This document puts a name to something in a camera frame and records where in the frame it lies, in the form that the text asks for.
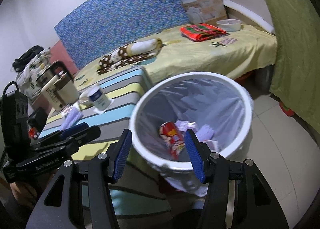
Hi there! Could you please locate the person's left hand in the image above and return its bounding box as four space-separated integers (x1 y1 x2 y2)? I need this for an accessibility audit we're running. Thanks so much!
10 175 52 208

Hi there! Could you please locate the red snack can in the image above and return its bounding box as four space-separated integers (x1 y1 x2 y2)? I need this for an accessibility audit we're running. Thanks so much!
158 122 185 160

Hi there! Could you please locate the brown polka dot blanket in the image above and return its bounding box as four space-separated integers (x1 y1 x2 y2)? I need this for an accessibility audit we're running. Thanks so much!
96 38 163 75

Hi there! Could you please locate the white tissue pack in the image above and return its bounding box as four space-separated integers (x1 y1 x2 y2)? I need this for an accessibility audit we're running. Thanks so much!
196 124 218 152

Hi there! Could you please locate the striped table cloth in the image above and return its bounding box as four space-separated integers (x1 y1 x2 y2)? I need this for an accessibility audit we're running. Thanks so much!
38 65 153 210

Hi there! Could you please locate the white tissue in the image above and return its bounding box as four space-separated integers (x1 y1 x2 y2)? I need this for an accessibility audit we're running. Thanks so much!
60 108 83 130

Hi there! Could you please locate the white trash bin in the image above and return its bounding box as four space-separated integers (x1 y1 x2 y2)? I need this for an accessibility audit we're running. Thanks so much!
129 72 253 197

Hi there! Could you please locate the green curtain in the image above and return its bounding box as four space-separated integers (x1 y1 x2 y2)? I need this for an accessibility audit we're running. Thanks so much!
265 0 319 130

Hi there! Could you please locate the cream warmer base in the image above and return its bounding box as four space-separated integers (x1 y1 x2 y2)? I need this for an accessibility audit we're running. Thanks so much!
41 75 66 112

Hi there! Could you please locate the floral bag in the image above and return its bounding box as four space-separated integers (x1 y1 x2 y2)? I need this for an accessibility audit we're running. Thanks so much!
16 48 52 102

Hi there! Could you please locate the cream brown kettle mug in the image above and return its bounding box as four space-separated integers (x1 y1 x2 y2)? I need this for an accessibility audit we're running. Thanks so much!
54 73 80 104

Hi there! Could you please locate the red plaid folded cloth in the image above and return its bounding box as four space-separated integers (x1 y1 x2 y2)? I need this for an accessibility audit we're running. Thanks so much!
180 23 228 42

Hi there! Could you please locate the translucent bin liner bag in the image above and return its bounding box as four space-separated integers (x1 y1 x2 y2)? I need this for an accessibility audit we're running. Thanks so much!
136 78 246 162

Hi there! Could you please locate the white plastic bowl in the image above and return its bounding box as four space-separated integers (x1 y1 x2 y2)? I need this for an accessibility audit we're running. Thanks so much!
216 19 241 32

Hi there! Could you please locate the yellow bed sheet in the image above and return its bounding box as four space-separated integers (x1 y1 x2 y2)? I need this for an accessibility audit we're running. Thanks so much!
74 25 277 90

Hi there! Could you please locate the blue patterned headboard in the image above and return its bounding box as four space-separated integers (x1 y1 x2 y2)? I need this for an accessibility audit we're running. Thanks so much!
54 0 189 69

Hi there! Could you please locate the blue white paper cup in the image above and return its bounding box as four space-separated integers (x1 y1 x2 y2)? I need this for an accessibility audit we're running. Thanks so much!
89 87 109 108

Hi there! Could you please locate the white foam board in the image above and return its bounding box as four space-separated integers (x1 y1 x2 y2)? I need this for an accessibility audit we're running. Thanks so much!
222 0 275 34

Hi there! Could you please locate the black bag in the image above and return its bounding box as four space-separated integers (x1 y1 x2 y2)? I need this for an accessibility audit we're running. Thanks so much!
12 45 44 73

